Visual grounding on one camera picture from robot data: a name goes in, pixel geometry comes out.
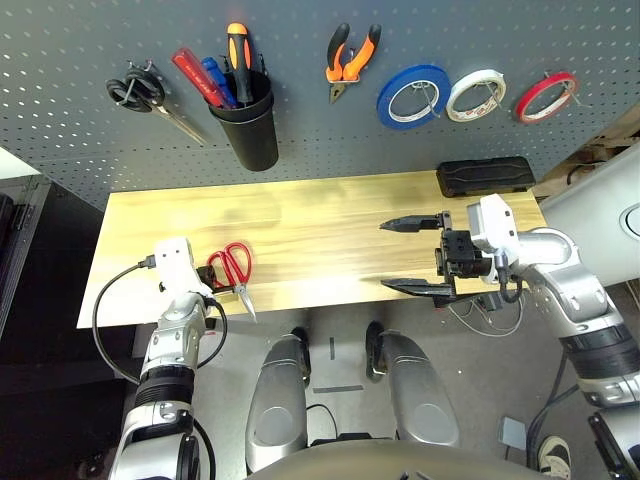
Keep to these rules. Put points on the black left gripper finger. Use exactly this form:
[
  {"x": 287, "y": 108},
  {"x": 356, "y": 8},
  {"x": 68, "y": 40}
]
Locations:
[
  {"x": 207, "y": 277},
  {"x": 224, "y": 291}
]

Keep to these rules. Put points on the brown cardboard clutter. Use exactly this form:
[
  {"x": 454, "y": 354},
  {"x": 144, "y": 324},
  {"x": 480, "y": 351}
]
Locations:
[{"x": 595, "y": 155}]

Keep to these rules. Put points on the metal pliers holder bracket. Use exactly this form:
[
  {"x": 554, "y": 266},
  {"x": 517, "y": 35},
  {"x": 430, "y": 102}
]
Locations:
[{"x": 345, "y": 80}]

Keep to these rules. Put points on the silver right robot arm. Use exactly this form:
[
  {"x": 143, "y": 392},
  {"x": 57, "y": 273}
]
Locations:
[{"x": 575, "y": 290}]

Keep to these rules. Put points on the silver robot right leg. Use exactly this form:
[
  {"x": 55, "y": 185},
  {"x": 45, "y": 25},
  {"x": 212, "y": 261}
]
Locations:
[{"x": 420, "y": 400}]

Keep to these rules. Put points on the black side cabinet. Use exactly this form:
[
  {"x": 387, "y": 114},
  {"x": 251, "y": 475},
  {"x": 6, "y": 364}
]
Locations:
[{"x": 30, "y": 300}]

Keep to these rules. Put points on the dark grey perforated pegboard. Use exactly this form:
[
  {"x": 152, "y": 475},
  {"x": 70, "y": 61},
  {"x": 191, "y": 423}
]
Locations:
[{"x": 75, "y": 30}]

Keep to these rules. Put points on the white tape roll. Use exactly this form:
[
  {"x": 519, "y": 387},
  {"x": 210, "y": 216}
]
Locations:
[{"x": 457, "y": 112}]

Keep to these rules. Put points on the black plastic cup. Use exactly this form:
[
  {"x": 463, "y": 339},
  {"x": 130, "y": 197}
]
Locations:
[{"x": 252, "y": 135}]

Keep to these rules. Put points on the silver robot leg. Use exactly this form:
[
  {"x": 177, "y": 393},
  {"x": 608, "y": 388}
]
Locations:
[
  {"x": 420, "y": 400},
  {"x": 275, "y": 410}
]

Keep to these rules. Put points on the grey robot torso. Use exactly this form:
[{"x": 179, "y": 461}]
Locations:
[{"x": 375, "y": 462}]

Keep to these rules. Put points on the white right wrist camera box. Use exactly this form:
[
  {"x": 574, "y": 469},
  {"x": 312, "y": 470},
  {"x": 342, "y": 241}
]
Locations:
[{"x": 492, "y": 222}]

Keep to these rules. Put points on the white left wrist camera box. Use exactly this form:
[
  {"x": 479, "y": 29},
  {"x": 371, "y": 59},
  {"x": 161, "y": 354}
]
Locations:
[{"x": 175, "y": 265}]

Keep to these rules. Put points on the long grey floor tape strip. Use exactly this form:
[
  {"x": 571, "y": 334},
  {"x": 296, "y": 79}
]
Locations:
[{"x": 337, "y": 389}]

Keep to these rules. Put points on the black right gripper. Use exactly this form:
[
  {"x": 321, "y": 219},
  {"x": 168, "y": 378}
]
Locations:
[{"x": 457, "y": 255}]

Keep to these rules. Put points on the grey foot pedal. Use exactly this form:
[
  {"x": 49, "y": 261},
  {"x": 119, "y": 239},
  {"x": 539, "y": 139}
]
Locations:
[{"x": 512, "y": 432}]

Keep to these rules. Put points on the orange black screwdriver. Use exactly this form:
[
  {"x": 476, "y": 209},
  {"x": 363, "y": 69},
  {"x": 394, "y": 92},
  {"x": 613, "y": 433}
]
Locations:
[{"x": 240, "y": 55}]

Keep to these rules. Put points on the metal scissors peg hook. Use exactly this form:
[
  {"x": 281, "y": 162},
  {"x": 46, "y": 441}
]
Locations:
[{"x": 145, "y": 70}]

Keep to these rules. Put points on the red tape roll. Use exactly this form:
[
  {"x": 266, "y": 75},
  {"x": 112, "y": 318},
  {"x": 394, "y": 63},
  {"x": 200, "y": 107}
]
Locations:
[{"x": 525, "y": 112}]

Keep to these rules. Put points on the silver robot left leg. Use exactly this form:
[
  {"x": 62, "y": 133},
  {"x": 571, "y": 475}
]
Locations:
[{"x": 275, "y": 410}]

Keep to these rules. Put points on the short grey floor tape strip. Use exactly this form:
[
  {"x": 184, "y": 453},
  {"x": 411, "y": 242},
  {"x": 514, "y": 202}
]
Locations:
[{"x": 331, "y": 349}]

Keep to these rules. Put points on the orange black pliers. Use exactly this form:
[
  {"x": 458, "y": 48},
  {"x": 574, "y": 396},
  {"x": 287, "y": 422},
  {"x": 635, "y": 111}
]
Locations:
[{"x": 367, "y": 47}]

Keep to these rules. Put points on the blue tape roll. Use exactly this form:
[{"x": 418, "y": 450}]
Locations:
[{"x": 387, "y": 112}]

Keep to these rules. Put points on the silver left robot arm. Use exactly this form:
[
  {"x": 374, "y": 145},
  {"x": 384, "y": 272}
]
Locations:
[{"x": 170, "y": 350}]

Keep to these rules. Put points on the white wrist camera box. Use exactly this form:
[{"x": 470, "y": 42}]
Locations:
[
  {"x": 492, "y": 222},
  {"x": 175, "y": 265}
]

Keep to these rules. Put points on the black plastic tool case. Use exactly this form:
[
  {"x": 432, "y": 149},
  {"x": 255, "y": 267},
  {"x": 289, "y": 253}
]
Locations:
[{"x": 485, "y": 175}]

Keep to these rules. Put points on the white black sneaker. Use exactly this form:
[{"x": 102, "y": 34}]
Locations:
[{"x": 555, "y": 457}]

